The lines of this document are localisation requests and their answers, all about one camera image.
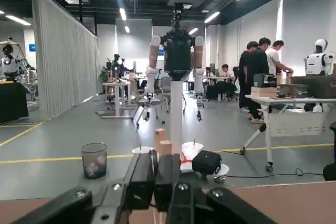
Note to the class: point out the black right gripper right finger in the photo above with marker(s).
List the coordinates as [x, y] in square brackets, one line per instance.
[168, 182]

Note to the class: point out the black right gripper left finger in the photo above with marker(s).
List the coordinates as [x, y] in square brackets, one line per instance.
[141, 182]

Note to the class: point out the short cardboard box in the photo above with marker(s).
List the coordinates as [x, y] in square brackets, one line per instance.
[165, 148]

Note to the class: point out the black bag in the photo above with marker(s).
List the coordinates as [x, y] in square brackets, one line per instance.
[206, 162]

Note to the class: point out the tall cardboard box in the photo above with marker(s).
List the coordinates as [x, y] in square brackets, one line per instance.
[160, 137]

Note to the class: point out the black mesh waste bin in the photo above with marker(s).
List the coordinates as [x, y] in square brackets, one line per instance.
[94, 161]

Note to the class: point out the grey office chair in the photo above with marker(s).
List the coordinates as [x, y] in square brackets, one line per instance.
[155, 100]

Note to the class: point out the white desk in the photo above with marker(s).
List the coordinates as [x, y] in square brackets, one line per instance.
[115, 98]

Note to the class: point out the black humanoid robot on stand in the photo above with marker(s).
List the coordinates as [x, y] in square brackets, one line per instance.
[178, 56]

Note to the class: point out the wooden box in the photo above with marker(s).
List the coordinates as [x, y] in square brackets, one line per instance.
[263, 91]

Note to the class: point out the white folding table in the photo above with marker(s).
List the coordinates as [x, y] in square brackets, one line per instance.
[296, 127]

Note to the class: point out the grey curtain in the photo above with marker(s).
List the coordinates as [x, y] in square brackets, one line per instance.
[65, 64]

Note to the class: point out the black covered table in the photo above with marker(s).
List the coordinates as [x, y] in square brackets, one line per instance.
[13, 103]

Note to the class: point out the dark green crate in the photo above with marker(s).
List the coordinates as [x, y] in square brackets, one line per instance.
[315, 87]

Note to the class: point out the white humanoid robot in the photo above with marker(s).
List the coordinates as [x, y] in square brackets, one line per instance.
[317, 64]

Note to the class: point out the humanoid robot with frame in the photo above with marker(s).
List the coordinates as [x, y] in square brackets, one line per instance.
[9, 64]

